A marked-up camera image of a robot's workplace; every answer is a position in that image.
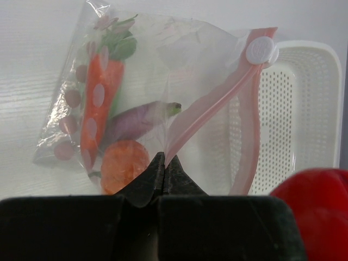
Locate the green toy leaf vegetable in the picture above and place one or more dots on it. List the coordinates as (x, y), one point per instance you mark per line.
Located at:
(115, 104)

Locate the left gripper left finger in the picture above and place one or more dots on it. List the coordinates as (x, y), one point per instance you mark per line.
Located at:
(60, 227)

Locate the orange toy pumpkin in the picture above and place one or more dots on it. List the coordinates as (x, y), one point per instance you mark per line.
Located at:
(123, 161)

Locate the purple toy eggplant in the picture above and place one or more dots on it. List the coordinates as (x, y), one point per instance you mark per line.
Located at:
(136, 122)

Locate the red toy strawberry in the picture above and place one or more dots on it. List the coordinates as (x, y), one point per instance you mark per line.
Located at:
(318, 200)

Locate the white perforated plastic basket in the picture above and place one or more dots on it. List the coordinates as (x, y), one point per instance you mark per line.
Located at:
(300, 112)

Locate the clear zip top bag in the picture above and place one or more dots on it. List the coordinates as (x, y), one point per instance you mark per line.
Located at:
(215, 76)

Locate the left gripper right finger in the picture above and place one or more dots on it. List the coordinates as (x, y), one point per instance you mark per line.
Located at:
(195, 226)

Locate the orange toy carrot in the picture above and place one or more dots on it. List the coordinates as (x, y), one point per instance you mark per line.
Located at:
(103, 80)

